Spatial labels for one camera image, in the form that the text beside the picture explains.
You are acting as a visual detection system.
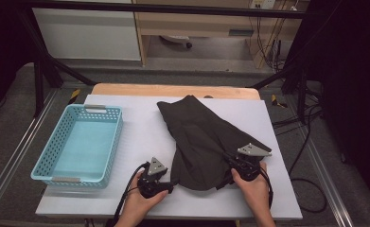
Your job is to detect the black looped floor cable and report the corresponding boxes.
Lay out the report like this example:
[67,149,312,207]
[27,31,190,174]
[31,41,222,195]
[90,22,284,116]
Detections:
[288,105,328,214]

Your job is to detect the person's left hand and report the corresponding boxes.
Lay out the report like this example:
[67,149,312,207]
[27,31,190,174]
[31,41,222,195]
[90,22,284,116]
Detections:
[122,172,169,222]

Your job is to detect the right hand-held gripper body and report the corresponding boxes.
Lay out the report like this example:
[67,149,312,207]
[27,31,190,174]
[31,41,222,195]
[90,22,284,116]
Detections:
[227,142,273,182]

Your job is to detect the white cabinet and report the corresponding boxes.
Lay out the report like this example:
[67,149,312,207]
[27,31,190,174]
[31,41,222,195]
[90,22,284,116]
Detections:
[33,8,142,61]

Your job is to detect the dark grey shorts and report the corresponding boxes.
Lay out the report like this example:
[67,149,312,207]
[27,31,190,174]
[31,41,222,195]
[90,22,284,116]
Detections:
[156,95,273,192]

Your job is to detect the black metal stand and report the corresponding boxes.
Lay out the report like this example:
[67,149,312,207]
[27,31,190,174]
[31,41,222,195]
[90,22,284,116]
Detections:
[15,9,97,117]
[252,62,309,124]

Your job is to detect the black horizontal frame bar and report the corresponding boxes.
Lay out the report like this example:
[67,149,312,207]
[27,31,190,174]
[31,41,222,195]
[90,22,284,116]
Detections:
[18,0,319,19]

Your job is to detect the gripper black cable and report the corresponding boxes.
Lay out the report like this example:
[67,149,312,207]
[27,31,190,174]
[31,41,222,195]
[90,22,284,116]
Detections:
[259,166,274,209]
[112,161,150,226]

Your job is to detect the aluminium floor rail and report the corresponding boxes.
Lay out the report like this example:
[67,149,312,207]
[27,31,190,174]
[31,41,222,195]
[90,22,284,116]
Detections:
[0,89,60,218]
[295,122,356,227]

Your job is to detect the white power strip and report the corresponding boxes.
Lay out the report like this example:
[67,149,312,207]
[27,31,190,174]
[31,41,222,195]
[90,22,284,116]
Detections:
[249,0,276,9]

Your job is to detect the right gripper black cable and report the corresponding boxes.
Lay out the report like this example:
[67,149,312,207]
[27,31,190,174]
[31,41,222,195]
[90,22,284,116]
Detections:
[259,166,274,209]

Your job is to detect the hanging cable bundle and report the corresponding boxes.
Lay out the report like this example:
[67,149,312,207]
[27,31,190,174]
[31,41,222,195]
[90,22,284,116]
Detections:
[248,9,288,74]

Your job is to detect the light blue plastic basket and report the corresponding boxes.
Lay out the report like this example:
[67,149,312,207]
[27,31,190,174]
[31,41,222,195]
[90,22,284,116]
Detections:
[30,103,124,187]

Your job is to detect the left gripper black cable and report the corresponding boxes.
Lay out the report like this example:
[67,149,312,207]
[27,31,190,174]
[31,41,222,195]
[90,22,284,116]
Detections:
[112,161,150,226]

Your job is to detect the white office chair base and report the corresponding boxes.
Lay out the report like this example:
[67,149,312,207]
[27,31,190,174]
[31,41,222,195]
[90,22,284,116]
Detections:
[159,35,193,49]

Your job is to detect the person's right hand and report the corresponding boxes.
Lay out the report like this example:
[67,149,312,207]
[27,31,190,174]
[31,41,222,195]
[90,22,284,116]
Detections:
[230,161,273,219]

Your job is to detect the white board sheet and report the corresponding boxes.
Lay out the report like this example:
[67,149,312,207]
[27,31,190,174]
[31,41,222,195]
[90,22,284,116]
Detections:
[35,94,304,220]

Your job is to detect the wooden table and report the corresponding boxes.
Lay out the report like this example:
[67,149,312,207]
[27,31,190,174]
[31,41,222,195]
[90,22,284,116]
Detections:
[91,82,261,101]

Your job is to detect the light wooden desk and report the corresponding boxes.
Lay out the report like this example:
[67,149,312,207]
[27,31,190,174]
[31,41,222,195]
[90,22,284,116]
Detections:
[132,0,309,69]

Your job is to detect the yellow black tape strip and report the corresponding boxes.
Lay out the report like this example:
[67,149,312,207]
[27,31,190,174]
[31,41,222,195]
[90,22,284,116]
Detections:
[271,94,289,109]
[68,89,81,105]

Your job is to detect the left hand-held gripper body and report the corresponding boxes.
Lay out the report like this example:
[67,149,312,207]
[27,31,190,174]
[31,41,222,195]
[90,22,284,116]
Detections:
[137,156,175,200]

